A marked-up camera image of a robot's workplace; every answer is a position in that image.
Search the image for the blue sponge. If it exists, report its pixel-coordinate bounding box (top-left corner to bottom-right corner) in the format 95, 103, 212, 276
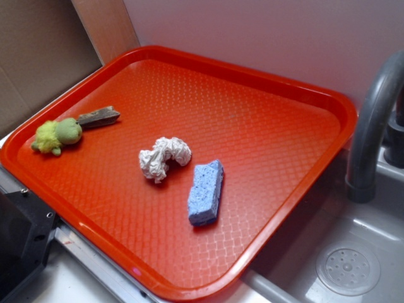
187, 160, 224, 227

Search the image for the brown cardboard panel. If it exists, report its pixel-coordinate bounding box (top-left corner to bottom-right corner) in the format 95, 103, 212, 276
1, 1, 140, 136

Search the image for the round sink drain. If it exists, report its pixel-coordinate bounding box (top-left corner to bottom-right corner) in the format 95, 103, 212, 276
316, 241, 381, 297

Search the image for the grey curved faucet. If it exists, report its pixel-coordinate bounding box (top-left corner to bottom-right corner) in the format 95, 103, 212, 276
345, 50, 403, 203

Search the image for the crumpled white paper towel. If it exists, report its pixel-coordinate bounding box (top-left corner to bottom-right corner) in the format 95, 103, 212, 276
139, 137, 192, 184

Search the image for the green plush turtle toy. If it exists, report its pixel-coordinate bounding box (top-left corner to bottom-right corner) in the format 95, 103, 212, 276
31, 118, 83, 157

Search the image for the orange plastic tray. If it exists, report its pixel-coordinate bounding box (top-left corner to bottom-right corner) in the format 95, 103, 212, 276
1, 46, 357, 302

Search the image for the aluminium frame rail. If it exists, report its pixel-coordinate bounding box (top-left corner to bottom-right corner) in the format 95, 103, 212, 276
0, 134, 165, 303

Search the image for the grey plastic sink basin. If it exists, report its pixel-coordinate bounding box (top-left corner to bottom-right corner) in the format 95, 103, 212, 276
242, 151, 403, 302

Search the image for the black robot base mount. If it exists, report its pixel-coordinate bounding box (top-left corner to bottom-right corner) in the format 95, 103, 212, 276
1, 188, 59, 302

